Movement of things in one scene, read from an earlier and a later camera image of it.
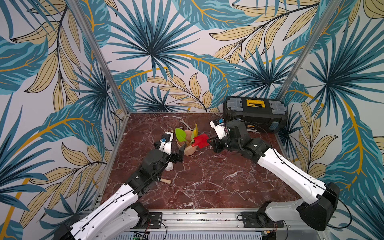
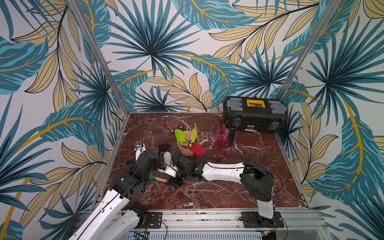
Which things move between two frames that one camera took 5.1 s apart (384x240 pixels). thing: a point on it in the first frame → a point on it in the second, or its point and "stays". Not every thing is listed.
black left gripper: [175, 158] → [130, 163]
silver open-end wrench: [186, 125] stays
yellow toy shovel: [195, 131] stays
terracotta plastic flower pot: [189, 149] stays
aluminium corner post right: [329, 14] stays
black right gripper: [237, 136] → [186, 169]
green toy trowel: [180, 135] stays
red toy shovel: [201, 141] → [198, 148]
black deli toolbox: [259, 114] stays
